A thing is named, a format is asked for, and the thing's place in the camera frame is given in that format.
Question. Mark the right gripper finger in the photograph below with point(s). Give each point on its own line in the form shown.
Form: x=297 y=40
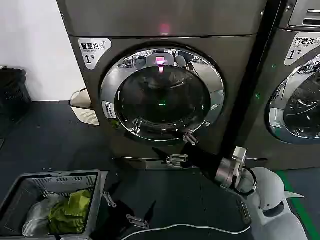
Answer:
x=176 y=160
x=191 y=140

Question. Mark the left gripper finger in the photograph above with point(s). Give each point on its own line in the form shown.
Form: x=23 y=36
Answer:
x=140 y=222
x=109 y=198

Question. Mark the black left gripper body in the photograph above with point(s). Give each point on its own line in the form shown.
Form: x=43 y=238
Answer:
x=117 y=222

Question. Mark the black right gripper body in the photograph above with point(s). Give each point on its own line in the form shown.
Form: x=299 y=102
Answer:
x=202 y=160

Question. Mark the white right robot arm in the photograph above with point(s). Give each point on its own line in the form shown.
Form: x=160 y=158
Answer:
x=272 y=195

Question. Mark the green garment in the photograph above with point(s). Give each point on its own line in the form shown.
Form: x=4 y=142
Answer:
x=70 y=212

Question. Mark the round glass dryer door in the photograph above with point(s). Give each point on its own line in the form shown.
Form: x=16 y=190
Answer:
x=162 y=100

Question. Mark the grey front-load washer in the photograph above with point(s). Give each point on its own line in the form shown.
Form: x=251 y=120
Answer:
x=277 y=140

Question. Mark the white sheer garment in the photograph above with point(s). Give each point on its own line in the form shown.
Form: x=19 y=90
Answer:
x=33 y=220

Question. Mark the small white code sticker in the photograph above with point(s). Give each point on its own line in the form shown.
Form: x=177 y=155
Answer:
x=108 y=109

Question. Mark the cream plastic bin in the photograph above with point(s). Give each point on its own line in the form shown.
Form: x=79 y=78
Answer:
x=83 y=110

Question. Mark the grey plastic laundry basket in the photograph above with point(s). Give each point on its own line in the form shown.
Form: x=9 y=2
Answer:
x=15 y=192

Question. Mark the round glass washer door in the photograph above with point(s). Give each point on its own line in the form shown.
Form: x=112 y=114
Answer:
x=300 y=110

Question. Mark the grey front-load dryer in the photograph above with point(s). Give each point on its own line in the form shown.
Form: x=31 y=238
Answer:
x=160 y=20

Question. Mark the white number label sticker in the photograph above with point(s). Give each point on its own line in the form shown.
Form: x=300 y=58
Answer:
x=93 y=50

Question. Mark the white washer label sticker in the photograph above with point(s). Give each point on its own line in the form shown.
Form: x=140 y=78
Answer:
x=300 y=48

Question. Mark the black plastic crate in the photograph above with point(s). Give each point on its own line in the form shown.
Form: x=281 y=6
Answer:
x=13 y=90

